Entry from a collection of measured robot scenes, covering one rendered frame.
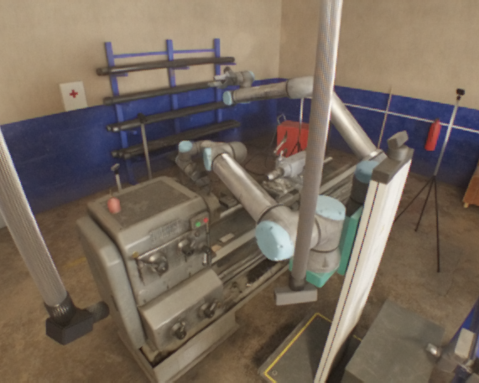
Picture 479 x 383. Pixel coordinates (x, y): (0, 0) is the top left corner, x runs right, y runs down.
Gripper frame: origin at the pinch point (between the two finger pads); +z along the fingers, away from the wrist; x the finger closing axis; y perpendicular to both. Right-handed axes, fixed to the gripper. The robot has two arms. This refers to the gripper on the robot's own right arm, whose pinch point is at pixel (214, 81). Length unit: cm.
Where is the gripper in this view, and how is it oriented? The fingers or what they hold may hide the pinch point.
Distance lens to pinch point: 191.5
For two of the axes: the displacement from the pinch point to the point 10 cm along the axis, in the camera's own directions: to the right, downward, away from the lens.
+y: 4.6, 8.9, -0.4
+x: -5.3, 3.1, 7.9
